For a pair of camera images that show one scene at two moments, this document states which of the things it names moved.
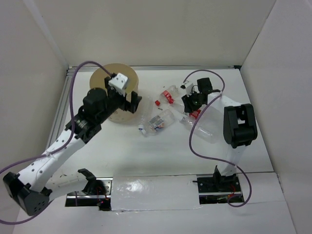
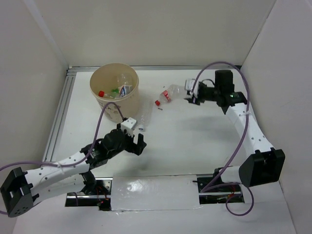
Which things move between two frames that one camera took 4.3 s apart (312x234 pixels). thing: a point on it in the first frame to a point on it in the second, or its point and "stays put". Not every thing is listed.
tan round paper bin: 97,80 stays put
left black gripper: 126,105 to 133,147
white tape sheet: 154,192 stays put
